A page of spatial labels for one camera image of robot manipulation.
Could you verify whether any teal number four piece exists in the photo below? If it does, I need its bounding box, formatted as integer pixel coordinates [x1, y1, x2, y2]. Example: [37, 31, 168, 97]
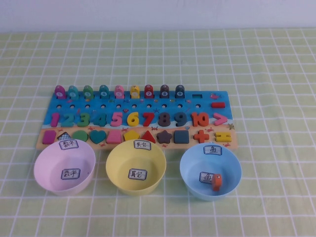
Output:
[92, 113, 108, 127]

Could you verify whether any yellow number six piece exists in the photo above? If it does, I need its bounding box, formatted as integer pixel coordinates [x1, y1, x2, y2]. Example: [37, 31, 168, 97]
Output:
[126, 112, 140, 127]

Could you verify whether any yellow equals sign piece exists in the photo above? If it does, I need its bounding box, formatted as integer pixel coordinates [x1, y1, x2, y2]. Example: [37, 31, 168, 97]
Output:
[215, 132, 232, 143]

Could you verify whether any pink greater-than sign piece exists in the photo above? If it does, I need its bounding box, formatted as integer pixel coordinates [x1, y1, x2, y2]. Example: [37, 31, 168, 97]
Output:
[212, 113, 229, 126]

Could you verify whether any pink trapezoid shape piece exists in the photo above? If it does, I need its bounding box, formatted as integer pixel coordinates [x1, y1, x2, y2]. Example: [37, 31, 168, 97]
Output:
[106, 130, 122, 145]

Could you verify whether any blue fish piece four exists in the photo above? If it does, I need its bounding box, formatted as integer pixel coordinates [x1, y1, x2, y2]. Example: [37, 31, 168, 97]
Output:
[98, 84, 111, 100]

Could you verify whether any dark blue square shape piece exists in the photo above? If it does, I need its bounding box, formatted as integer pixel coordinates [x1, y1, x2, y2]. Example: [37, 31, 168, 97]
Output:
[173, 130, 190, 145]

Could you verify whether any blue wooden puzzle board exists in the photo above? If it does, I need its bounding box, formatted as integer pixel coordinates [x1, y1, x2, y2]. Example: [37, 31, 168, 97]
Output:
[36, 90, 239, 152]

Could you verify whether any pink plastic bowl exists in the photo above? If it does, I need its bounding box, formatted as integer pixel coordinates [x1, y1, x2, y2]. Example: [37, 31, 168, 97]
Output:
[34, 138, 97, 197]

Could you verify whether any red fish piece seven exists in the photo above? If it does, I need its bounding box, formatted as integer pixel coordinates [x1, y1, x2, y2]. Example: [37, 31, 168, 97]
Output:
[144, 84, 156, 100]

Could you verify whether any teal heart shape piece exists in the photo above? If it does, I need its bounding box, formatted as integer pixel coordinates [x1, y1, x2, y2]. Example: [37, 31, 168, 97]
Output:
[89, 130, 108, 145]

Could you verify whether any magenta rectangle shape piece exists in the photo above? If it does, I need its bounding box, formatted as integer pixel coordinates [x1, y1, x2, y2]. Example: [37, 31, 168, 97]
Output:
[42, 130, 57, 145]

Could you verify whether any red triangle shape piece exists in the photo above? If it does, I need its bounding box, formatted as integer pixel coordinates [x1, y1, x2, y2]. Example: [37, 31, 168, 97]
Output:
[140, 130, 157, 145]

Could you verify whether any green fish piece three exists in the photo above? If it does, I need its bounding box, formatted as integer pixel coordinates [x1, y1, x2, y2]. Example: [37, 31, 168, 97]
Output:
[82, 85, 95, 100]

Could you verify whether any brown star shape piece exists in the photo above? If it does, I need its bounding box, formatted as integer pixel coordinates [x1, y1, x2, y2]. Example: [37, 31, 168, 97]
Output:
[156, 129, 173, 145]

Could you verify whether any yellow plastic bowl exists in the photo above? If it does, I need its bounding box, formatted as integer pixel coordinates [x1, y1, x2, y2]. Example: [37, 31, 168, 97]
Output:
[105, 139, 167, 197]

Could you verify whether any dark grey number nine piece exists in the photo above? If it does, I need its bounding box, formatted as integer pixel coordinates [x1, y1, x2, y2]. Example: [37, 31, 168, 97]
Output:
[174, 112, 189, 127]

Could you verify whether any yellow fish piece six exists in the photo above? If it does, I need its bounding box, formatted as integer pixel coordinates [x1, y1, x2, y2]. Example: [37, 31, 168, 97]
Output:
[129, 85, 141, 100]

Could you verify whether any brown number eight piece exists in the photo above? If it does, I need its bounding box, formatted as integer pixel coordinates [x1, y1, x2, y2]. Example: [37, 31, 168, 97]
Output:
[158, 112, 172, 127]

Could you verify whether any pink number five piece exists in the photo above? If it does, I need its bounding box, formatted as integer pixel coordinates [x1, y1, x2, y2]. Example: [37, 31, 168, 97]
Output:
[110, 112, 124, 127]

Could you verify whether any magenta fish piece one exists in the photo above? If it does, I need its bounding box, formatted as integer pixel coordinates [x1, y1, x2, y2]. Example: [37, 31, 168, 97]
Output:
[54, 85, 67, 100]

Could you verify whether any green checkered tablecloth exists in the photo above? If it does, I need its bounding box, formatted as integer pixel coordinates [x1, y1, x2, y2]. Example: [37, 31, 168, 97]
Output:
[0, 28, 316, 237]

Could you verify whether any orange number ten piece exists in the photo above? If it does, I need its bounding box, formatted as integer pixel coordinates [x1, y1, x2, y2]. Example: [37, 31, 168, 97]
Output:
[191, 112, 210, 127]

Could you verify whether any yellow pentagon shape piece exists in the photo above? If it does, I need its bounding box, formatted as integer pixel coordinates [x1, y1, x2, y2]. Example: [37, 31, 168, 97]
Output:
[123, 130, 141, 142]

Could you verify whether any teal fish piece two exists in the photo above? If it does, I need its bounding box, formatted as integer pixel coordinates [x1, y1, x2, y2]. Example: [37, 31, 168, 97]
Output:
[68, 85, 80, 100]

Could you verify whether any dark grey fish piece nine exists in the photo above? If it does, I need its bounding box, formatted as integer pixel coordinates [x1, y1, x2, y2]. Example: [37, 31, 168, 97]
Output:
[175, 84, 186, 100]

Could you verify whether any light blue plastic bowl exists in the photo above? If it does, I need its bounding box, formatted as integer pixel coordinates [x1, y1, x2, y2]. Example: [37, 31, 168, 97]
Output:
[179, 142, 242, 201]

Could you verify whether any teal number two piece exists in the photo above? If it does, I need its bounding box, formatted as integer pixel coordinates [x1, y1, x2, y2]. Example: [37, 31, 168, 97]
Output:
[61, 113, 75, 127]

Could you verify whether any green number three piece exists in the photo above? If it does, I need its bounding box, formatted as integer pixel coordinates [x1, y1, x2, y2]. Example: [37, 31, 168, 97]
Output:
[77, 113, 90, 127]

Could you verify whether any orange plus sign piece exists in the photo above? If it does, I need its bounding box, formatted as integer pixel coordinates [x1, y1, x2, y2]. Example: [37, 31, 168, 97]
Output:
[193, 130, 210, 144]

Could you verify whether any red number seven piece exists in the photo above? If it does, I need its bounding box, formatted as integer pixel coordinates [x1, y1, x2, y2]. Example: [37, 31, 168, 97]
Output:
[142, 112, 156, 127]

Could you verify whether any green circle shape piece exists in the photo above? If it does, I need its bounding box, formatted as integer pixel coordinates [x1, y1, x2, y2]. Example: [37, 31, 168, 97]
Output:
[72, 130, 89, 143]

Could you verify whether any pink fish piece five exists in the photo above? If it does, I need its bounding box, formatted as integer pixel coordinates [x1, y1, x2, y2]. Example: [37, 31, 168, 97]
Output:
[114, 85, 125, 100]

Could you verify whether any orange fish piece ten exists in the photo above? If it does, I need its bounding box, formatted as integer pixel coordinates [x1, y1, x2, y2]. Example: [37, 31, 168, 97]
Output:
[212, 173, 223, 192]

